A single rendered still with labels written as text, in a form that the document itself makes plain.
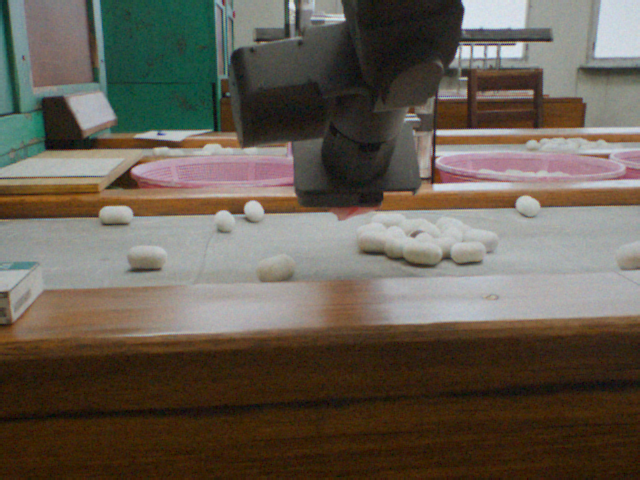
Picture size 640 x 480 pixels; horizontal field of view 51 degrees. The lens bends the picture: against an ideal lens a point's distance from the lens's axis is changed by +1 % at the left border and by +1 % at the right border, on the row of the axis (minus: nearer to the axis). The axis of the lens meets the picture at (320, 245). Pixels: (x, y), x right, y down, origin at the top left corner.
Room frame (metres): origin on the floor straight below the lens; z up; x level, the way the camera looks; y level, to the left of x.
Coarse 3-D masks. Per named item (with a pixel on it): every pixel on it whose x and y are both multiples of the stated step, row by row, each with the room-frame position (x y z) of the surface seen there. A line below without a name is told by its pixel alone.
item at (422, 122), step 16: (304, 0) 0.82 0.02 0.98; (304, 16) 0.82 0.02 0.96; (320, 16) 0.82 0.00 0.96; (336, 16) 0.83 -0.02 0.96; (416, 112) 0.84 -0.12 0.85; (432, 112) 0.84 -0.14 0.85; (416, 128) 0.84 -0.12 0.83; (432, 128) 0.84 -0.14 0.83; (416, 144) 0.84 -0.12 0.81; (432, 144) 0.84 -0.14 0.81; (432, 160) 0.84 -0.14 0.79; (432, 176) 0.84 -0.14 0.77
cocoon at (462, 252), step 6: (456, 246) 0.55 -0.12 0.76; (462, 246) 0.55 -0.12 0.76; (468, 246) 0.55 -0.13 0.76; (474, 246) 0.55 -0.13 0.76; (480, 246) 0.56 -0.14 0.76; (456, 252) 0.55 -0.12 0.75; (462, 252) 0.55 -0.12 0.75; (468, 252) 0.55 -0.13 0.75; (474, 252) 0.55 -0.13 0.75; (480, 252) 0.55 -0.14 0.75; (456, 258) 0.55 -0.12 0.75; (462, 258) 0.55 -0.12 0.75; (468, 258) 0.55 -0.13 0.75; (474, 258) 0.55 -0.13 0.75; (480, 258) 0.55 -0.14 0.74
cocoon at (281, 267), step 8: (280, 256) 0.51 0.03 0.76; (288, 256) 0.51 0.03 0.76; (264, 264) 0.49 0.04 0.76; (272, 264) 0.49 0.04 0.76; (280, 264) 0.50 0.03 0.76; (288, 264) 0.50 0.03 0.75; (256, 272) 0.49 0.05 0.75; (264, 272) 0.49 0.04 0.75; (272, 272) 0.49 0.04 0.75; (280, 272) 0.49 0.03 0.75; (288, 272) 0.50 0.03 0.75; (264, 280) 0.49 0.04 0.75; (272, 280) 0.49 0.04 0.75; (280, 280) 0.50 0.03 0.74
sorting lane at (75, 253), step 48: (0, 240) 0.64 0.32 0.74; (48, 240) 0.64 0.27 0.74; (96, 240) 0.64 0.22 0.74; (144, 240) 0.64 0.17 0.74; (192, 240) 0.64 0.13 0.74; (240, 240) 0.64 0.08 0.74; (288, 240) 0.64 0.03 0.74; (336, 240) 0.64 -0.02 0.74; (528, 240) 0.64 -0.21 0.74; (576, 240) 0.64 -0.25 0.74; (624, 240) 0.64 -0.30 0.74; (48, 288) 0.49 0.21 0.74
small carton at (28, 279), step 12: (0, 264) 0.40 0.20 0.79; (12, 264) 0.40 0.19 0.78; (24, 264) 0.40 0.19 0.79; (36, 264) 0.40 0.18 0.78; (0, 276) 0.38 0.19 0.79; (12, 276) 0.38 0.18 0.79; (24, 276) 0.38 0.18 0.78; (36, 276) 0.40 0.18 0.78; (0, 288) 0.35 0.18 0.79; (12, 288) 0.36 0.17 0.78; (24, 288) 0.37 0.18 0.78; (36, 288) 0.39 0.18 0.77; (0, 300) 0.35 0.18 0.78; (12, 300) 0.35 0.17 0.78; (24, 300) 0.37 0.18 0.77; (0, 312) 0.35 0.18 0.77; (12, 312) 0.35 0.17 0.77
